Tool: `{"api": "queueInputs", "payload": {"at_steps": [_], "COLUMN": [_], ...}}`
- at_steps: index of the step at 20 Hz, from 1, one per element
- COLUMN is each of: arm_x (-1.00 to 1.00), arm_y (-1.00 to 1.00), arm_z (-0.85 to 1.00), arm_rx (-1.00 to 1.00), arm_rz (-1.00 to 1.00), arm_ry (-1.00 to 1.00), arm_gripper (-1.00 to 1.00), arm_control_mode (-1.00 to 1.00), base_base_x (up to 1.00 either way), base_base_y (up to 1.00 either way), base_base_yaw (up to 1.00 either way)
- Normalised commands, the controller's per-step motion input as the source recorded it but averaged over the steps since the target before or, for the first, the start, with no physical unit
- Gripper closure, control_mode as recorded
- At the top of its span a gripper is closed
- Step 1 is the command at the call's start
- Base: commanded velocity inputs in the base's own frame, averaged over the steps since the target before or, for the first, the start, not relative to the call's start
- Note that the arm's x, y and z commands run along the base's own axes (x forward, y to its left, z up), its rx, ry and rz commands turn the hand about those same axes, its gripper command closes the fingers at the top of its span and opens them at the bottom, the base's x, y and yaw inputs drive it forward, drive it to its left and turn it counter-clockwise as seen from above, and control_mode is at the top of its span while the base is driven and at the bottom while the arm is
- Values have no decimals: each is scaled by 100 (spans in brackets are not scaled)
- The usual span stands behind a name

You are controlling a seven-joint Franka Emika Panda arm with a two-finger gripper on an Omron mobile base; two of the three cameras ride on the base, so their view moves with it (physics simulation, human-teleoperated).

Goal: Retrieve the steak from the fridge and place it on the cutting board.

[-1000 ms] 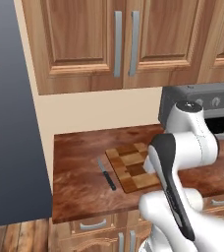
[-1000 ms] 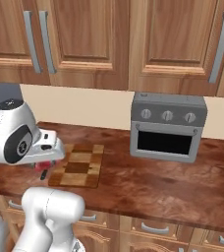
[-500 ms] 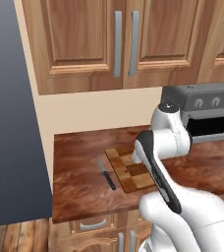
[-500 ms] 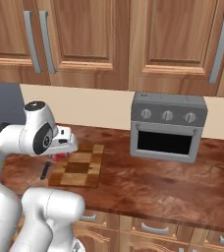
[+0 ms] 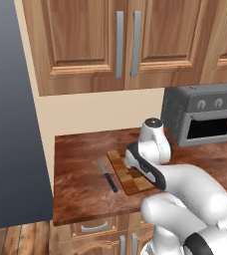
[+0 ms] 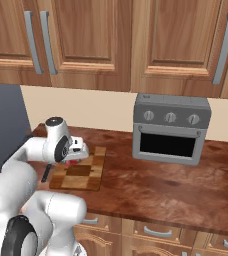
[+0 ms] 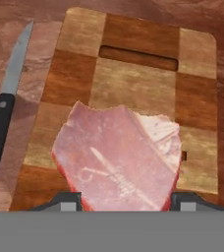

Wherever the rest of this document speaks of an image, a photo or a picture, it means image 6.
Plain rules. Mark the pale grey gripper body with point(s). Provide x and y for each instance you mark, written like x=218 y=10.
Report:
x=78 y=154

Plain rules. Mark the black knife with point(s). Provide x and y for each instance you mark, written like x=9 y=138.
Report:
x=46 y=173

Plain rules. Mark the checkered wooden cutting board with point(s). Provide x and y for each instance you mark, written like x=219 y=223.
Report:
x=81 y=173

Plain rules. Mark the dark grey fridge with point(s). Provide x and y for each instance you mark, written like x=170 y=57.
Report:
x=4 y=126

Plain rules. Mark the wooden base cupboard door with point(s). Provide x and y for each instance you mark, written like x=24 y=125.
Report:
x=152 y=248
x=97 y=245

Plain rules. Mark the toaster oven glass door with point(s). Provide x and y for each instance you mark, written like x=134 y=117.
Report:
x=168 y=145

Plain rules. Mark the wooden drawer front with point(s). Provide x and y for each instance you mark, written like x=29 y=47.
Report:
x=107 y=222
x=227 y=245
x=157 y=230

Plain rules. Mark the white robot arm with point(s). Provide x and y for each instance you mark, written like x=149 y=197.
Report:
x=9 y=186

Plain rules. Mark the grey toaster oven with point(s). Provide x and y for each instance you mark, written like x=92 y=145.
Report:
x=172 y=110

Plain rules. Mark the red steak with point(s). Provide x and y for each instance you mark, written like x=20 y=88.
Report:
x=74 y=162

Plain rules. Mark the grey toaster oven knob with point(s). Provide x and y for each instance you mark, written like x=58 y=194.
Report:
x=148 y=115
x=170 y=117
x=193 y=119

